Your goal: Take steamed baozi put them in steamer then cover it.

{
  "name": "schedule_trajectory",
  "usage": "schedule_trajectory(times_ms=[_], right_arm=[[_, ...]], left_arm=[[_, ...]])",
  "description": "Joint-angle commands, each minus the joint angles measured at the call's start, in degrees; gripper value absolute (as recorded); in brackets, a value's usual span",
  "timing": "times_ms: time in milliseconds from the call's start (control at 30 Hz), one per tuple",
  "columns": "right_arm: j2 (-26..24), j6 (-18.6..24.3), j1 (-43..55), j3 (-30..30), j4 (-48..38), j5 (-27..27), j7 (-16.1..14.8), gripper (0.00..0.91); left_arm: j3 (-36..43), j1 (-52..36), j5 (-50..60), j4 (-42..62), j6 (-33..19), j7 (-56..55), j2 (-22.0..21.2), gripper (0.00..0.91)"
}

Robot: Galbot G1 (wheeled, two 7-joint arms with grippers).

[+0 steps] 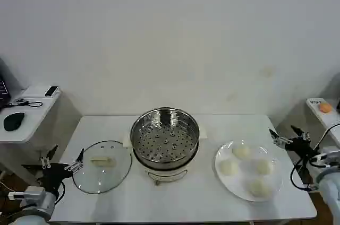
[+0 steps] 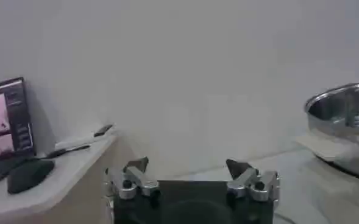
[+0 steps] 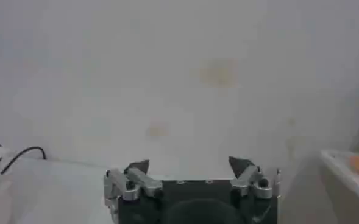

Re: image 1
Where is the white electric pot base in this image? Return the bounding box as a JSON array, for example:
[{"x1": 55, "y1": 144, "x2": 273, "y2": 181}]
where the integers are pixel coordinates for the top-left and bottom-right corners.
[{"x1": 123, "y1": 125, "x2": 208, "y2": 187}]

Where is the white steamed bun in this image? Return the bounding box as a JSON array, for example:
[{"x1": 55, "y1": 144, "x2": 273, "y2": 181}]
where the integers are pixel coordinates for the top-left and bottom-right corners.
[
  {"x1": 232, "y1": 145, "x2": 251, "y2": 160},
  {"x1": 247, "y1": 179, "x2": 273, "y2": 198},
  {"x1": 254, "y1": 158, "x2": 273, "y2": 176},
  {"x1": 219, "y1": 160, "x2": 240, "y2": 177}
]

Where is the black and white phone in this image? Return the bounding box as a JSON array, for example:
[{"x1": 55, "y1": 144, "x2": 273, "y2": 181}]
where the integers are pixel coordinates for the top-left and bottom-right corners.
[{"x1": 44, "y1": 85, "x2": 60, "y2": 98}]

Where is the round glass lid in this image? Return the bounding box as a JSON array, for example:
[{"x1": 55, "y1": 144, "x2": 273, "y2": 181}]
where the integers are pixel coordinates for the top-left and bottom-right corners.
[{"x1": 71, "y1": 140, "x2": 133, "y2": 195}]

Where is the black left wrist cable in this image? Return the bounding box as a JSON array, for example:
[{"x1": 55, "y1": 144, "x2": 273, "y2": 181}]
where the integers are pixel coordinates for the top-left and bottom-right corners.
[{"x1": 54, "y1": 179, "x2": 66, "y2": 205}]

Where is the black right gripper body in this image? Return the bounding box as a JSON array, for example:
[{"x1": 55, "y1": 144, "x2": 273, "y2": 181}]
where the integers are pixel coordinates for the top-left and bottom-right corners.
[{"x1": 285, "y1": 136, "x2": 319, "y2": 159}]

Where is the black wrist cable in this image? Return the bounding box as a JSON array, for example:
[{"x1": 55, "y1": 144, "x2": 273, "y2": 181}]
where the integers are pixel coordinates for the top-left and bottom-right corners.
[
  {"x1": 290, "y1": 122, "x2": 340, "y2": 192},
  {"x1": 54, "y1": 179, "x2": 66, "y2": 205}
]

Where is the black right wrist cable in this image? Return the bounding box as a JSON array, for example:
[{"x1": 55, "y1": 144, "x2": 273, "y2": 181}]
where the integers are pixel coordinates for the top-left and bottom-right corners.
[{"x1": 290, "y1": 122, "x2": 340, "y2": 192}]

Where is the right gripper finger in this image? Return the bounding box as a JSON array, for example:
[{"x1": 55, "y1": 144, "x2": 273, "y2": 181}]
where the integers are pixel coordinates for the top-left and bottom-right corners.
[
  {"x1": 268, "y1": 128, "x2": 293, "y2": 149},
  {"x1": 291, "y1": 125, "x2": 312, "y2": 142}
]

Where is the white side table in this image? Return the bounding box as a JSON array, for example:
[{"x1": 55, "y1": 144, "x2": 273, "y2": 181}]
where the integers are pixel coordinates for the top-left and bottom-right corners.
[{"x1": 0, "y1": 84, "x2": 82, "y2": 183}]

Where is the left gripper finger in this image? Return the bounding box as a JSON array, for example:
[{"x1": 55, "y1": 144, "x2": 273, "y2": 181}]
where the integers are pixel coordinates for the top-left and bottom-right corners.
[
  {"x1": 40, "y1": 144, "x2": 59, "y2": 169},
  {"x1": 64, "y1": 148, "x2": 85, "y2": 172}
]

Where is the white round plate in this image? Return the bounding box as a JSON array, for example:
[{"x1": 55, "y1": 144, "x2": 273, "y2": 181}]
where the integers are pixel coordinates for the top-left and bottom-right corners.
[{"x1": 214, "y1": 140, "x2": 283, "y2": 203}]

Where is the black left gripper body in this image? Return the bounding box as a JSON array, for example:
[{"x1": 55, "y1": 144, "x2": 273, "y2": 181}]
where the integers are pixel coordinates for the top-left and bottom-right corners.
[{"x1": 39, "y1": 162, "x2": 72, "y2": 196}]

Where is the perforated steel steamer basket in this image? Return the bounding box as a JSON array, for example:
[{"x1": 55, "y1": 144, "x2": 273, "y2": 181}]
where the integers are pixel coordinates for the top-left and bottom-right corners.
[{"x1": 130, "y1": 107, "x2": 200, "y2": 169}]

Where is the black lanyard with keys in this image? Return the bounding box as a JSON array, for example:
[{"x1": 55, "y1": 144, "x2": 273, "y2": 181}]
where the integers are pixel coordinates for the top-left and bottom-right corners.
[{"x1": 7, "y1": 98, "x2": 43, "y2": 109}]

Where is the dark laptop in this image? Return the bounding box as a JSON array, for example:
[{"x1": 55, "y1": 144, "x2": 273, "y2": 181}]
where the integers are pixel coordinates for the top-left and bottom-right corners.
[{"x1": 0, "y1": 57, "x2": 13, "y2": 109}]

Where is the black computer mouse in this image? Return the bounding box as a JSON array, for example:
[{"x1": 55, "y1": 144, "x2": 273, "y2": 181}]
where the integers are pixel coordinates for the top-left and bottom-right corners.
[{"x1": 3, "y1": 111, "x2": 26, "y2": 132}]

